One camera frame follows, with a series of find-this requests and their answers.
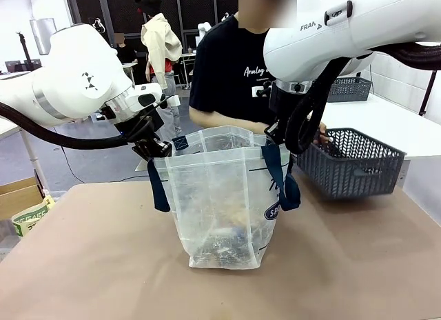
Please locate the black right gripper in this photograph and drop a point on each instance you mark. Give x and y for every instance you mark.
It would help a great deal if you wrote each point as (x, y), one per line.
(280, 106)

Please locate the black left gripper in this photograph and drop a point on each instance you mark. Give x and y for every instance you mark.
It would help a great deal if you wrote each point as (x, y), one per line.
(148, 127)

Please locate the translucent white shopping bag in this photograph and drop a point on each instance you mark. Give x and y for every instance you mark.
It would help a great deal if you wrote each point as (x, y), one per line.
(206, 196)

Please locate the large grey plastic basket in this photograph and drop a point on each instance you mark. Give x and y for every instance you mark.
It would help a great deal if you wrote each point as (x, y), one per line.
(351, 175)

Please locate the person's right forearm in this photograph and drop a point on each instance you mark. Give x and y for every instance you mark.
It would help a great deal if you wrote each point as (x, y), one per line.
(213, 121)

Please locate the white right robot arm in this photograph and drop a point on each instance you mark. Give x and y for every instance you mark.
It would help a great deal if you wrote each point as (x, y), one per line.
(344, 30)

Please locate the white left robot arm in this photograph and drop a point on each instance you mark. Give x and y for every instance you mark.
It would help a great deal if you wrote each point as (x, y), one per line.
(69, 78)

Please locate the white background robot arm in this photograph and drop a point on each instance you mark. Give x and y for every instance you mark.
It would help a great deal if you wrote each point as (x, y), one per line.
(205, 27)

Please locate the person's left hand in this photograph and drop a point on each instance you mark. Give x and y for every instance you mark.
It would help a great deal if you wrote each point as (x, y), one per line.
(322, 134)

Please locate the metal floor plate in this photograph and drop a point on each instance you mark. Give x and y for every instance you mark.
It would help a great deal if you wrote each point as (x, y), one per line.
(141, 166)

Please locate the person in black t-shirt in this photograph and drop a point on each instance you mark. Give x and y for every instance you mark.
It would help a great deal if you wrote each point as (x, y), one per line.
(224, 75)

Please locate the orange snack packet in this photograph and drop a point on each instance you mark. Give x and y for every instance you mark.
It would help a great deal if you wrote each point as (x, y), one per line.
(237, 214)

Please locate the background wooden desk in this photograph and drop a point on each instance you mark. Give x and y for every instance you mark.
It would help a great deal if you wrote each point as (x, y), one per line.
(187, 57)

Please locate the background person in black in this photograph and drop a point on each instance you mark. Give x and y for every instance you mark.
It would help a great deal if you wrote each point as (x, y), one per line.
(125, 52)

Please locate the person in beige jacket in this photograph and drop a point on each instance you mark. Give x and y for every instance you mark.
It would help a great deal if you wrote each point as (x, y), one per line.
(160, 44)

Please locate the white side table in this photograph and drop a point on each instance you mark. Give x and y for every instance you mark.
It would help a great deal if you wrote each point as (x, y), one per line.
(396, 127)

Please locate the dark packaged item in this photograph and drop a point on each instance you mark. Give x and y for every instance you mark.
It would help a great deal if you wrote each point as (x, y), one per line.
(217, 251)

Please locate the green and white sack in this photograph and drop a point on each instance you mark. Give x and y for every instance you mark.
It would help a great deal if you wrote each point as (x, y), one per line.
(31, 218)

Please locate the cardboard box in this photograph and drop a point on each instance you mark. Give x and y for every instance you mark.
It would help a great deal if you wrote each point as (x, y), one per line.
(17, 199)

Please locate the white table with leg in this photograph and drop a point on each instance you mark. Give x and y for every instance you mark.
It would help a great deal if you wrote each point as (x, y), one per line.
(7, 127)

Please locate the black slanted pole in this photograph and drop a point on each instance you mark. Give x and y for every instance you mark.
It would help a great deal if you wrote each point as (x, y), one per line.
(427, 92)

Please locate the grey panel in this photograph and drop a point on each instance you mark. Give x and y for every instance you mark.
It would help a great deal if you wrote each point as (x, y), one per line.
(39, 37)

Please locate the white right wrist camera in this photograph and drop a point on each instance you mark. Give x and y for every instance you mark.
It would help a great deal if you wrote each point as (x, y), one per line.
(258, 91)

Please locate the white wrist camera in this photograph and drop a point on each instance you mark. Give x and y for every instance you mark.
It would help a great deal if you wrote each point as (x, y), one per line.
(172, 101)
(258, 91)

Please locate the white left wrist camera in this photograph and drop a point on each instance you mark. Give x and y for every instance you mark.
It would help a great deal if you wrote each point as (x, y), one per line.
(172, 101)

